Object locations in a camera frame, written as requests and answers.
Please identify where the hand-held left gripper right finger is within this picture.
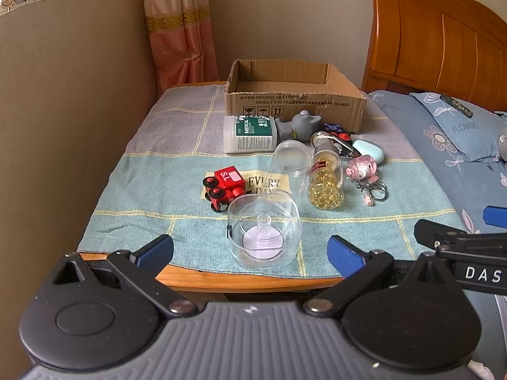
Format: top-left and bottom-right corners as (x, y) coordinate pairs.
(303, 234), (456, 319)

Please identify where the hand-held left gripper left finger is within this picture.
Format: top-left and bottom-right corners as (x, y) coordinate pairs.
(51, 234), (199, 319)

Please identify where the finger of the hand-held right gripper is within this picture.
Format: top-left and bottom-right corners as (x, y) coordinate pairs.
(482, 205), (507, 229)
(414, 219), (507, 248)

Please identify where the clear plastic jar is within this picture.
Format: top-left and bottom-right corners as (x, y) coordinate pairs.
(227, 195), (304, 274)

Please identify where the pink pig keychain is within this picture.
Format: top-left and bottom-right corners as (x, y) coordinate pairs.
(345, 156), (389, 207)

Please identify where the clear plastic tube container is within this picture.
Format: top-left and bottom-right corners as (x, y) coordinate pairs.
(271, 140), (311, 202)

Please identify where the dark blue fidget toy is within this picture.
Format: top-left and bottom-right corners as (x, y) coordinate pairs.
(322, 123), (352, 141)

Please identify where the grey elephant toy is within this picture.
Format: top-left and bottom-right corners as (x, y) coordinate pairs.
(275, 110), (322, 143)

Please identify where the white pill bottle green label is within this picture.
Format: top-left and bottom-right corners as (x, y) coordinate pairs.
(223, 115), (279, 154)

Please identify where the brown cardboard box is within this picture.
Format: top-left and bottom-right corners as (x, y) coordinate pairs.
(224, 59), (368, 133)

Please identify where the checked teal grey tablecloth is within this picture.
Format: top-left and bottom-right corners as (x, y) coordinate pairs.
(77, 85), (462, 278)

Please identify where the bottle of yellow capsules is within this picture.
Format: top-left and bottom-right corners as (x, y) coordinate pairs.
(308, 142), (344, 210)

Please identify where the blue floral pillow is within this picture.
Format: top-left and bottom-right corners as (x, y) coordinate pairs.
(366, 90), (507, 325)
(409, 92), (507, 163)

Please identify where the wooden bedside table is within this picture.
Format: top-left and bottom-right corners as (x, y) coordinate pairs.
(77, 81), (351, 294)

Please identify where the red toy train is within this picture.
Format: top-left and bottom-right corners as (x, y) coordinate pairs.
(203, 165), (248, 213)

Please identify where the light blue oval case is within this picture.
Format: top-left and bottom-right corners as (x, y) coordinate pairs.
(352, 139), (386, 166)

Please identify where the wooden headboard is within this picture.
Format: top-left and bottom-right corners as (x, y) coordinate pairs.
(360, 0), (507, 113)

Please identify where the pink cream curtain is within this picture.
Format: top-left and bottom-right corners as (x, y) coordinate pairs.
(140, 0), (220, 92)

